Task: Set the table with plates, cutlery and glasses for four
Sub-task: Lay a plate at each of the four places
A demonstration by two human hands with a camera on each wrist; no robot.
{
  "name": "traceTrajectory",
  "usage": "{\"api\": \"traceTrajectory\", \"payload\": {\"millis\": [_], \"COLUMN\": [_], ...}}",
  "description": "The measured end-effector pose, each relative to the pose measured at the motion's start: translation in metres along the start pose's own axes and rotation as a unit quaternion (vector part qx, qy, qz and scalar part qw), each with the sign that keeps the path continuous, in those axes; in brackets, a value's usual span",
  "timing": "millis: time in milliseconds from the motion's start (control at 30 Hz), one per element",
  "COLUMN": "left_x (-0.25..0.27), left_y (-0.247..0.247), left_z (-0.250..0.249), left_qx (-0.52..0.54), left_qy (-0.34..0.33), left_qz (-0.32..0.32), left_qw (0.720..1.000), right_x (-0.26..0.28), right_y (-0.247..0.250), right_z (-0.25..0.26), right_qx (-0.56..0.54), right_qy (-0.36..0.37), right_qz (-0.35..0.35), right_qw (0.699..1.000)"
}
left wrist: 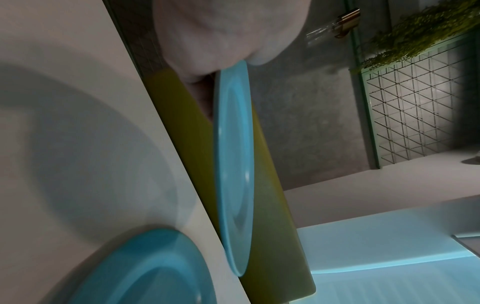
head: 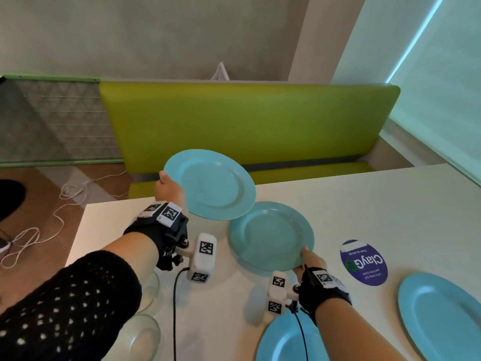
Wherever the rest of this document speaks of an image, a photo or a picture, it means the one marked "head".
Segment person's right hand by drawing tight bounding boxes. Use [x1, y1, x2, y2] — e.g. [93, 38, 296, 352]
[293, 246, 328, 284]

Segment person's left hand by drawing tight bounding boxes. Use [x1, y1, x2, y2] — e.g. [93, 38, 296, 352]
[154, 170, 188, 215]

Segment person's left forearm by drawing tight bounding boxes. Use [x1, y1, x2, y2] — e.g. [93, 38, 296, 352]
[0, 231, 160, 361]

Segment person's right forearm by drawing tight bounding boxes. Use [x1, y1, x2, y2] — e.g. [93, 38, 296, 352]
[314, 296, 408, 361]

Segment round purple sticker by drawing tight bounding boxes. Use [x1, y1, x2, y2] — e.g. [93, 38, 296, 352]
[340, 239, 389, 287]

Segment white table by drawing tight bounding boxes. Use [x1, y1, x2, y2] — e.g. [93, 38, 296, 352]
[64, 164, 481, 361]

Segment green upholstered bench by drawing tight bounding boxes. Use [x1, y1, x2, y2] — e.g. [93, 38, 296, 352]
[99, 81, 401, 200]

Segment small white sign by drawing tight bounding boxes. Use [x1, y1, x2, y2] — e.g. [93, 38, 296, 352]
[210, 62, 230, 81]

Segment black round object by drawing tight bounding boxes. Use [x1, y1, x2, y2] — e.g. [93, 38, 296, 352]
[0, 179, 26, 222]

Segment pale window blind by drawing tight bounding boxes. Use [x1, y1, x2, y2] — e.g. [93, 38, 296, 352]
[387, 0, 481, 185]

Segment black wrist strap with markers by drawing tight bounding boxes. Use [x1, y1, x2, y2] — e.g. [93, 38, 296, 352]
[123, 201, 189, 271]
[295, 265, 353, 327]

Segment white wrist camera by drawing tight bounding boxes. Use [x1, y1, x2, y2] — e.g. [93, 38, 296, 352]
[267, 270, 300, 315]
[186, 233, 217, 284]

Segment black camera cable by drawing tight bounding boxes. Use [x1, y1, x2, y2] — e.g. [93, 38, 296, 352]
[293, 310, 310, 361]
[172, 266, 190, 361]

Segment white floor cable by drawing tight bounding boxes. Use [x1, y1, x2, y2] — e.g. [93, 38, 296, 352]
[0, 169, 128, 268]

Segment wire mesh panel green frame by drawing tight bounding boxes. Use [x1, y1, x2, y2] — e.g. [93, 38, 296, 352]
[0, 74, 124, 169]

